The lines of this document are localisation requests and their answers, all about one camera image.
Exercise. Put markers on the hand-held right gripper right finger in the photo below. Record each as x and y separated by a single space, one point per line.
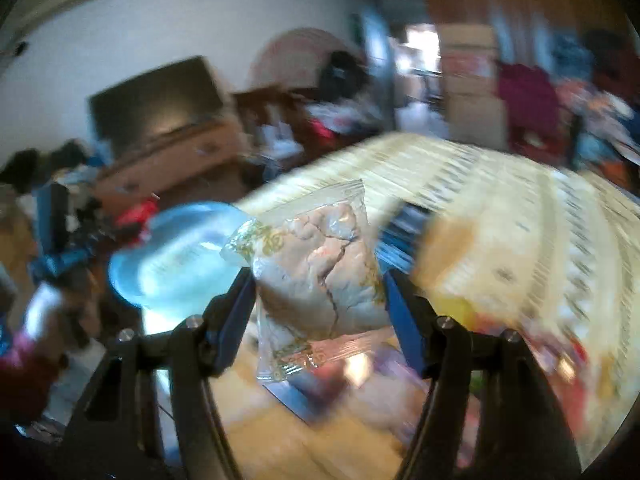
405 325

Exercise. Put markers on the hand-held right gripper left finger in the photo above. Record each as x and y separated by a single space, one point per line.
235 320

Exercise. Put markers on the glass bowl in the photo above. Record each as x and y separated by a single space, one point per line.
170 265

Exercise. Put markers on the clear pastry packet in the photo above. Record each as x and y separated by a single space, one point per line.
315 270

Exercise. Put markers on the black cardboard box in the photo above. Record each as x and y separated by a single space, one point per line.
402 240

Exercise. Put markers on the wooden dresser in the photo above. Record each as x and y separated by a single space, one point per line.
180 160

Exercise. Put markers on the yellow patterned blanket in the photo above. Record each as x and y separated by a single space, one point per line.
525 200

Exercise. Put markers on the wooden chair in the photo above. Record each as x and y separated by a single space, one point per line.
250 105

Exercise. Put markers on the black flat television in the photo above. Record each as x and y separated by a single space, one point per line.
150 100

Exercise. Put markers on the dark red clothing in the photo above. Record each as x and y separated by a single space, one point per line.
530 100

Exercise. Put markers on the black clothing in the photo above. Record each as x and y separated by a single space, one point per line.
340 75

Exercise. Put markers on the red-printed cardboard box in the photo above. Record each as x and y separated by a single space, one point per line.
470 75

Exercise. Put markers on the room door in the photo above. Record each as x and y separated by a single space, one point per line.
375 60

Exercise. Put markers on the pink round cloth cover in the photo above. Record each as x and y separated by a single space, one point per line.
295 55

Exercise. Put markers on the pile of clothes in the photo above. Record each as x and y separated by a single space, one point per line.
600 110

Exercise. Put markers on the small plain cardboard box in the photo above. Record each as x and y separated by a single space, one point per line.
467 40

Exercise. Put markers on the brown wooden wardrobe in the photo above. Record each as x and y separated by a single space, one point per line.
525 0

